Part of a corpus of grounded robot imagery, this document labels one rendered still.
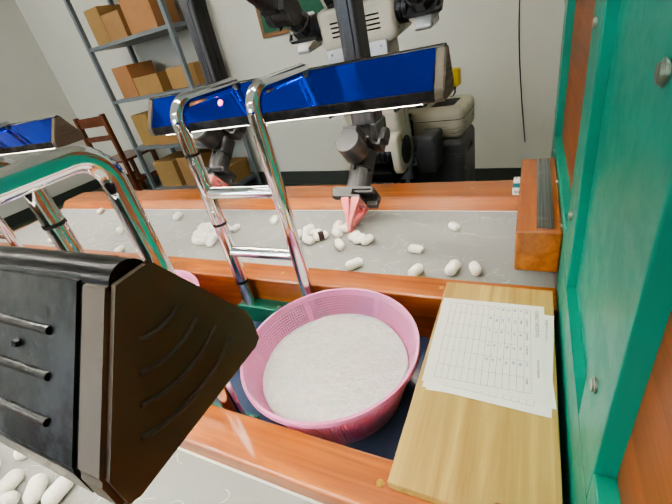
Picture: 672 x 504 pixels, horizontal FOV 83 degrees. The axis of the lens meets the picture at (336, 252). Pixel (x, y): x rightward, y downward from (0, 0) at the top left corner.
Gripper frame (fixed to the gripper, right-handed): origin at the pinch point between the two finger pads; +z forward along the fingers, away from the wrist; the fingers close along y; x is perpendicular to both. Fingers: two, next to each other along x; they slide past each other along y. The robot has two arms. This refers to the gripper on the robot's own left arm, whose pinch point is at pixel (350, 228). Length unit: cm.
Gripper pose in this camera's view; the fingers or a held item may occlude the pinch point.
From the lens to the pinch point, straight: 87.2
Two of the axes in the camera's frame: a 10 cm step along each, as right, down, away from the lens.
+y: 8.9, 0.7, -4.5
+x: 4.1, 3.0, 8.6
